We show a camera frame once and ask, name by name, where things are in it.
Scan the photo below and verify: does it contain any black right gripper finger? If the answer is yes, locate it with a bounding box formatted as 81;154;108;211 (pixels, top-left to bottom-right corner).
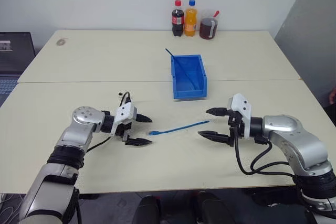
205;107;230;117
197;130;231;145

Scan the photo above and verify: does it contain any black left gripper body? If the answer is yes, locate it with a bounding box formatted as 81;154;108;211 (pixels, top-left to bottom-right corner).
115;114;140;144

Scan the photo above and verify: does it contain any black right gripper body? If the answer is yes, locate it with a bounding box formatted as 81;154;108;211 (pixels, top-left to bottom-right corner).
227;111;245;147

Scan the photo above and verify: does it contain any blue plastic bin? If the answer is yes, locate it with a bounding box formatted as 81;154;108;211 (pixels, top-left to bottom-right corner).
170;54;208;102

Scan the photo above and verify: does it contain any dark rounded shape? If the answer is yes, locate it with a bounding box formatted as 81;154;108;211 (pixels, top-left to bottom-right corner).
132;195;164;224

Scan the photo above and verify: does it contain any clear cup with dark liquid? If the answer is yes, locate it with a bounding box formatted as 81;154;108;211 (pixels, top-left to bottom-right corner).
198;8;220;41

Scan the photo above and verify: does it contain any orange soda bottle, blue cap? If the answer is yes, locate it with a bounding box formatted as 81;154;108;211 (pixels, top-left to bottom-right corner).
183;0;198;37

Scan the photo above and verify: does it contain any cola bottle with red cap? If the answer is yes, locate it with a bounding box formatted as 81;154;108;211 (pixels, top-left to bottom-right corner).
171;0;185;37

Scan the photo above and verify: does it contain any reddish brown rounded object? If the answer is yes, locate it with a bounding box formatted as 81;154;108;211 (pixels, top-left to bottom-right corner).
328;87;336;107

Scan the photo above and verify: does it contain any dark laptop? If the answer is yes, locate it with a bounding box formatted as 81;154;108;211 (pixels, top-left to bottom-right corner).
0;31;37;107

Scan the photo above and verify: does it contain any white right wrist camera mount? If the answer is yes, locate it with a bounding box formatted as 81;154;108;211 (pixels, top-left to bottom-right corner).
226;93;253;140

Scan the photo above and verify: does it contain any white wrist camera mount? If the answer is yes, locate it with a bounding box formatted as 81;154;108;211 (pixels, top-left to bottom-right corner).
226;93;253;140
111;102;138;136

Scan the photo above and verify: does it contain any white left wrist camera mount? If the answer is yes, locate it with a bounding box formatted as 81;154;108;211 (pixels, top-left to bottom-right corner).
111;102;138;136

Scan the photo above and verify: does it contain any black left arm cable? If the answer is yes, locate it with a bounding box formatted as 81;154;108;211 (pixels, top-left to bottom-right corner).
86;91;132;154

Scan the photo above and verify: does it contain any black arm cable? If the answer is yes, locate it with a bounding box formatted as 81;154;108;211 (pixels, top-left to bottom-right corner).
234;126;299;182
86;91;132;154

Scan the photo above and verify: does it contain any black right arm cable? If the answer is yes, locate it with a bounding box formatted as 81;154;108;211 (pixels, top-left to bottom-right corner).
234;126;299;182

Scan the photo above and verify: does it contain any blue network cable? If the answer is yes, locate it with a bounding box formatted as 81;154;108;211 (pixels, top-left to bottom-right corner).
164;48;199;91
148;120;211;137

